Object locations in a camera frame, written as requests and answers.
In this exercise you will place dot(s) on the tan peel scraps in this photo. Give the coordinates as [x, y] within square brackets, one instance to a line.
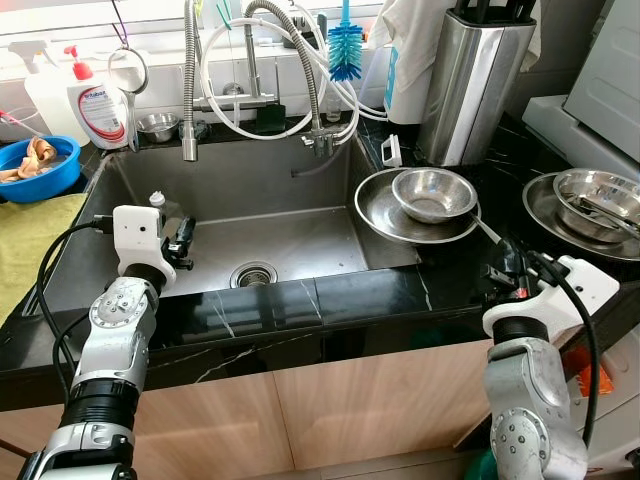
[35, 155]

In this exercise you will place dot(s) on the steel spoon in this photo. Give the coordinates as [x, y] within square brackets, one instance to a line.
[488, 230]

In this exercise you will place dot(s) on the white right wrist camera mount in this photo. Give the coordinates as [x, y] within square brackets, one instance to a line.
[575, 285]

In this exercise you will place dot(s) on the steel sink drain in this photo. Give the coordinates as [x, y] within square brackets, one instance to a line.
[253, 273]

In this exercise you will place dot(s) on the dark sponge caddy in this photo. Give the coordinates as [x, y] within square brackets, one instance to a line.
[268, 118]

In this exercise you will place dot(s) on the grey scrub pad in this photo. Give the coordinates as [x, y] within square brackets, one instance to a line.
[203, 130]

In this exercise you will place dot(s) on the small steel bowl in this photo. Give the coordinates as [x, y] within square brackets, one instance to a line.
[158, 125]

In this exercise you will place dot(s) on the teal tie strip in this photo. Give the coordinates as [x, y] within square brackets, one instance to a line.
[225, 12]

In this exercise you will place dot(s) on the blue bottle brush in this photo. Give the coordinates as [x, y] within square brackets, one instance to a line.
[345, 50]

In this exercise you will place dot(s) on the steel spring neck faucet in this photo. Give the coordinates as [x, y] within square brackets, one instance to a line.
[190, 90]

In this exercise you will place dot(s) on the green hanging clip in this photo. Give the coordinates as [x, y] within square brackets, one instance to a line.
[205, 8]

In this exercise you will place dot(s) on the stainless steel sink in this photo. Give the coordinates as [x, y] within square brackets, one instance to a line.
[300, 190]

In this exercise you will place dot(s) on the white appliance with round opening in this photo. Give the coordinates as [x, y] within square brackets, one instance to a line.
[620, 400]

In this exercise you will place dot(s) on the blue plastic bowl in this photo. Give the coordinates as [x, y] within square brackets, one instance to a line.
[45, 185]

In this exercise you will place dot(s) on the white spray bottle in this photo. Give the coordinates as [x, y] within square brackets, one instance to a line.
[45, 90]

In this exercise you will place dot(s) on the white plastic holder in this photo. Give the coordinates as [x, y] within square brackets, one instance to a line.
[391, 150]

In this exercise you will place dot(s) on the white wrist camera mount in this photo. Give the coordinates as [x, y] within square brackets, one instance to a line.
[135, 232]
[575, 285]

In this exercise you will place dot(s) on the steel cutlery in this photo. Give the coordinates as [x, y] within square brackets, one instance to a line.
[605, 210]

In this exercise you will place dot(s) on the white red pump soap bottle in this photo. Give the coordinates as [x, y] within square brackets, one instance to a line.
[100, 110]

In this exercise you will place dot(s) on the clear bottle with white cap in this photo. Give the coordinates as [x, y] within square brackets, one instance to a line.
[157, 203]

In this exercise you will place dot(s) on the steel mesh strainer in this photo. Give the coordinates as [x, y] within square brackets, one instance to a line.
[128, 50]

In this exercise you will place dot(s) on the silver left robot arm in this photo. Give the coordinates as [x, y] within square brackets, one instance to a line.
[118, 330]

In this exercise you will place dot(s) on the steel knife block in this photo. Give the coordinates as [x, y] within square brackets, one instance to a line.
[470, 90]

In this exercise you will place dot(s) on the orange plastic object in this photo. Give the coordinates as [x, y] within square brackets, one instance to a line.
[590, 375]

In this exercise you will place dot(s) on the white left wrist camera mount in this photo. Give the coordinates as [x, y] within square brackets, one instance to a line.
[135, 232]

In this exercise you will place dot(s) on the light wood cabinet panel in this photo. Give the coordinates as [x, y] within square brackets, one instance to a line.
[380, 400]

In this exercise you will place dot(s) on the steel plate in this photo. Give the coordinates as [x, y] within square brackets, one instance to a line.
[380, 215]
[540, 215]

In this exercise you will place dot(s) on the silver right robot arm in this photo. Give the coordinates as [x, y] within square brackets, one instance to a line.
[520, 385]

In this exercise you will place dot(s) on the yellow dish cloth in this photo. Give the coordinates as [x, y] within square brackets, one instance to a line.
[20, 250]

